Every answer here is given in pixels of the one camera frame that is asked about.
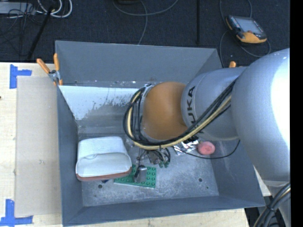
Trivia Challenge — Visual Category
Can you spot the green studded flat plate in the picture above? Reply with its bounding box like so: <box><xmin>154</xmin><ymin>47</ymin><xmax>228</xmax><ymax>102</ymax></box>
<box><xmin>113</xmin><ymin>164</ymin><xmax>158</xmax><ymax>189</ymax></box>

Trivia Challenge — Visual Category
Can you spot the crumpled silver foil packet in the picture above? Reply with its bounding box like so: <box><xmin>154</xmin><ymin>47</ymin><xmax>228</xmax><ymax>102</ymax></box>
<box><xmin>173</xmin><ymin>138</ymin><xmax>201</xmax><ymax>156</ymax></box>

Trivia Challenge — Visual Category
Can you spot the white pouch with brown edge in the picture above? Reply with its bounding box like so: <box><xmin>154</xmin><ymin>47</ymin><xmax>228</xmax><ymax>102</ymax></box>
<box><xmin>75</xmin><ymin>136</ymin><xmax>133</xmax><ymax>182</ymax></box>

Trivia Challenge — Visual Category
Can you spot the grey metal bin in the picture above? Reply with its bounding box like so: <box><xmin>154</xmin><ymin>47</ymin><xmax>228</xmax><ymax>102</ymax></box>
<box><xmin>54</xmin><ymin>40</ymin><xmax>266</xmax><ymax>227</ymax></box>

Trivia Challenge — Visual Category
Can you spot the pink round toy fruit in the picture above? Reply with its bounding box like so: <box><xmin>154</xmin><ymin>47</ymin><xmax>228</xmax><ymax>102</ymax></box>
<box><xmin>197</xmin><ymin>140</ymin><xmax>216</xmax><ymax>156</ymax></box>

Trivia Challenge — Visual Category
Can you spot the brown cardboard board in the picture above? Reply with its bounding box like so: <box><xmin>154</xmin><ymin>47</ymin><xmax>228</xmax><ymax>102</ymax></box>
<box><xmin>14</xmin><ymin>76</ymin><xmax>62</xmax><ymax>218</ymax></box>

